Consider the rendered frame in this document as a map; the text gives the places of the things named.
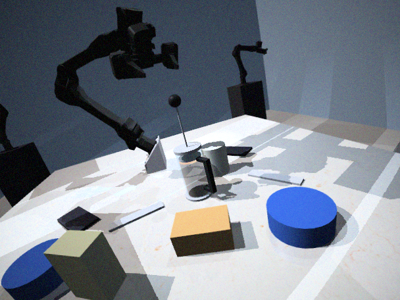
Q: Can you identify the glass french press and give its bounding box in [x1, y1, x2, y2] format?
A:
[168, 95, 217, 202]

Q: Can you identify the tan rectangular block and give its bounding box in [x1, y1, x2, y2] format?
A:
[170, 204, 235, 257]

